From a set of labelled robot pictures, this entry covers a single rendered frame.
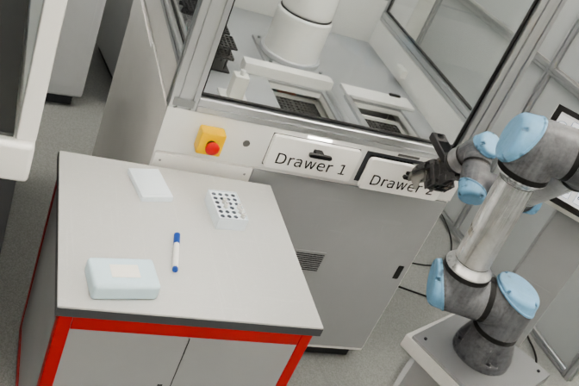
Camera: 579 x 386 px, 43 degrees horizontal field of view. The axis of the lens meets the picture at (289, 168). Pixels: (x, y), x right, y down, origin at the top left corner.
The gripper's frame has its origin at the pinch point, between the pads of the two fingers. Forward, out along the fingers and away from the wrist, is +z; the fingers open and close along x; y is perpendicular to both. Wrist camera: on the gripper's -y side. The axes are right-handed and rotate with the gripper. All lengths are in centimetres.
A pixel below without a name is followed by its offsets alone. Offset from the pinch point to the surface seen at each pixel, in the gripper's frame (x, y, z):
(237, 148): -55, -3, 10
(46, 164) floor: -95, -37, 138
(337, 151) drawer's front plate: -25.4, -5.5, 3.6
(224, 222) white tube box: -62, 23, 0
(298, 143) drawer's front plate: -38.4, -5.5, 3.6
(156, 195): -79, 16, 6
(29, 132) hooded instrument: -113, 11, -10
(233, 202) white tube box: -58, 15, 4
